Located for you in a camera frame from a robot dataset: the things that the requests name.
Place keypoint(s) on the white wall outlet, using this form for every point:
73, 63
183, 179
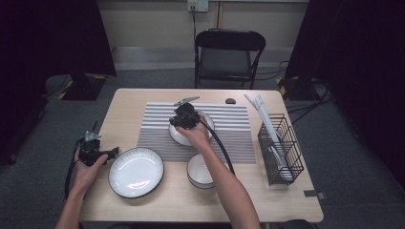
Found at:
198, 4

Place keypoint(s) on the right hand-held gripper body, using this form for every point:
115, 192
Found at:
186, 116

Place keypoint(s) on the bundle of white chopsticks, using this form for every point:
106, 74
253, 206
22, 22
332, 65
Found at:
264, 114

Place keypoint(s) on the white plate dark rim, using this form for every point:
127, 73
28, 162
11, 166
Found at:
178, 136
135, 173

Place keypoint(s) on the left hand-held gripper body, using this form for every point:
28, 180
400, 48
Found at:
92, 154

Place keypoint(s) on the black folding chair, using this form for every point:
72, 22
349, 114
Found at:
227, 60

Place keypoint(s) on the dark curtain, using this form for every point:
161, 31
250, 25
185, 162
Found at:
359, 63
38, 47

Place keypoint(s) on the person's right hand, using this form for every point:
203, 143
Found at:
199, 136

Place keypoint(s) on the white spoon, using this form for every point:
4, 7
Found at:
277, 156

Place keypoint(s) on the thin wall conduit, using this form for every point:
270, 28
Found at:
218, 16

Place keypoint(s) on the grey tape strip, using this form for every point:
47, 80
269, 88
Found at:
313, 194

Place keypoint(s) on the black stand base yellow tape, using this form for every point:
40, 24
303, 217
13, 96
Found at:
297, 89
82, 87

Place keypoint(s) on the black marker pen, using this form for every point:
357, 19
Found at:
94, 125

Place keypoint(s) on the grey striped placemat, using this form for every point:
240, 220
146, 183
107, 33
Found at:
235, 140

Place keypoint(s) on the person's left hand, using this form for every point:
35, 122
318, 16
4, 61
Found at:
84, 178

